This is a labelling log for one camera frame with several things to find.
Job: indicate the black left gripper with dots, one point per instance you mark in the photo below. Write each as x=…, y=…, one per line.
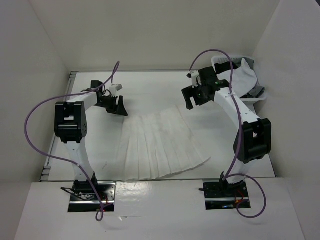
x=119, y=109

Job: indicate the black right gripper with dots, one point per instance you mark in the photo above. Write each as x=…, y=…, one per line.
x=189, y=92

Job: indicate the white pleated skirt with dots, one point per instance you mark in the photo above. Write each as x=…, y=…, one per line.
x=158, y=145

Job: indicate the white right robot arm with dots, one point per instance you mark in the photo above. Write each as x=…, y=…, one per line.
x=253, y=139

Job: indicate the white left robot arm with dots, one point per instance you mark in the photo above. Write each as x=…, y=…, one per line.
x=71, y=127

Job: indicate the black garment in basket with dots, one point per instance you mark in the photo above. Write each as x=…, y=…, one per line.
x=222, y=67

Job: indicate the white garment in basket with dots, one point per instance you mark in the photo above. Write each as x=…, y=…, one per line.
x=238, y=78

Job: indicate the grey garment in basket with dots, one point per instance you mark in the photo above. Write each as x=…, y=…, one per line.
x=257, y=90

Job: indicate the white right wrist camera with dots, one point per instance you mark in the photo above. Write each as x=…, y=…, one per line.
x=195, y=78

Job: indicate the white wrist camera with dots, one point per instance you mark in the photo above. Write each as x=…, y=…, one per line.
x=195, y=78
x=114, y=89

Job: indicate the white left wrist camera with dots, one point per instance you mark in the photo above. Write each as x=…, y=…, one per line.
x=114, y=89

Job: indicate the aluminium table edge rail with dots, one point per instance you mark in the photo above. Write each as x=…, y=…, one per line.
x=58, y=121

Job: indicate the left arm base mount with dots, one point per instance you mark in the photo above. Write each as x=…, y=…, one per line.
x=82, y=199

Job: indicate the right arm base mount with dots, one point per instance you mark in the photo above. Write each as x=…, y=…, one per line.
x=220, y=195

